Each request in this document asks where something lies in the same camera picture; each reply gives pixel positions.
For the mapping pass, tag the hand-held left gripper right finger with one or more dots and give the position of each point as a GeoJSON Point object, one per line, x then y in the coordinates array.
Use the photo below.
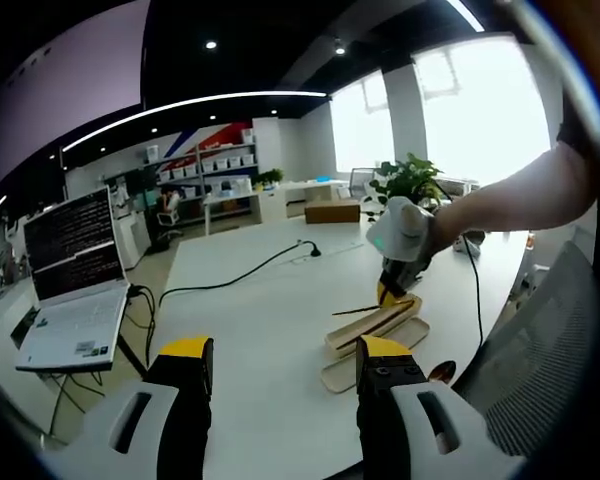
{"type": "Point", "coordinates": [410, 440]}

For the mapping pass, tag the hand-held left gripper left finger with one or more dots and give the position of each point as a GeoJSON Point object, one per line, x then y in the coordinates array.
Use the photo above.
{"type": "Point", "coordinates": [110, 430]}

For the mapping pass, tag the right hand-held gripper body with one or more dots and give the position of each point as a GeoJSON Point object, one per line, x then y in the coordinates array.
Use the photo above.
{"type": "Point", "coordinates": [402, 230]}

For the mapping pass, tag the beige cutlery case lid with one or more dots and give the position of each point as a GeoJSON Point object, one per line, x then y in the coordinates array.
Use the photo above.
{"type": "Point", "coordinates": [405, 340]}

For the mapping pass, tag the beige cutlery case base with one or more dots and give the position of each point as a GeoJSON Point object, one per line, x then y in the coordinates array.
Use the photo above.
{"type": "Point", "coordinates": [350, 340]}

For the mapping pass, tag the brown wooden spoon utensil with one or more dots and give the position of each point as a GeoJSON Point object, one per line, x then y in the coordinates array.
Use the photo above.
{"type": "Point", "coordinates": [442, 372]}

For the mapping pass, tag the large green leafy plant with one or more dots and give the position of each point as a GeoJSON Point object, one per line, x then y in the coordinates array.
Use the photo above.
{"type": "Point", "coordinates": [410, 180]}

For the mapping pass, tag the grey chair back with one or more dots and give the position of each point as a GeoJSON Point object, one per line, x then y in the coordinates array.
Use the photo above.
{"type": "Point", "coordinates": [365, 182]}

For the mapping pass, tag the brown cardboard box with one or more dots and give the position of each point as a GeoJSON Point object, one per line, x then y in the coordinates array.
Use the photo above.
{"type": "Point", "coordinates": [332, 211]}

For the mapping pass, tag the white low cabinet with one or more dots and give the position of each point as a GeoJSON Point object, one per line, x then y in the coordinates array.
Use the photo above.
{"type": "Point", "coordinates": [305, 192]}

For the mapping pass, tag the grey mesh office chair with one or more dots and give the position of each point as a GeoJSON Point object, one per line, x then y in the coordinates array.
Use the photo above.
{"type": "Point", "coordinates": [535, 350]}

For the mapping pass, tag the small green plant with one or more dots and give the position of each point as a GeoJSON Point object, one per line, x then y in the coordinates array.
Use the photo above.
{"type": "Point", "coordinates": [269, 177]}

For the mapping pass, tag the white laptop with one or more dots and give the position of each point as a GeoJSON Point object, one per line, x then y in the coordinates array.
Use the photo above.
{"type": "Point", "coordinates": [75, 280]}

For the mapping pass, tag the white table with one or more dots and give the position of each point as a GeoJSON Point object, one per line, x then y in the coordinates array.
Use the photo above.
{"type": "Point", "coordinates": [230, 200]}

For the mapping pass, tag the row of white storage bins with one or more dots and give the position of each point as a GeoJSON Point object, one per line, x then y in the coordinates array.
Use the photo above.
{"type": "Point", "coordinates": [220, 162]}

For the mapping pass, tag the person's dark shirt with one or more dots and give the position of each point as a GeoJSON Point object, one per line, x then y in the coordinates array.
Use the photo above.
{"type": "Point", "coordinates": [582, 125]}

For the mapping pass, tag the grey storage shelf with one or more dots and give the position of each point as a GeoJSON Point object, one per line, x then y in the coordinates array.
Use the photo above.
{"type": "Point", "coordinates": [200, 180]}

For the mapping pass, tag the long ceiling light strip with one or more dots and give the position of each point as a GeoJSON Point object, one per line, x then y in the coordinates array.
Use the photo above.
{"type": "Point", "coordinates": [180, 107]}

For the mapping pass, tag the large hanging monitor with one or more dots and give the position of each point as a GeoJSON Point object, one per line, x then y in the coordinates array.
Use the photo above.
{"type": "Point", "coordinates": [55, 75]}

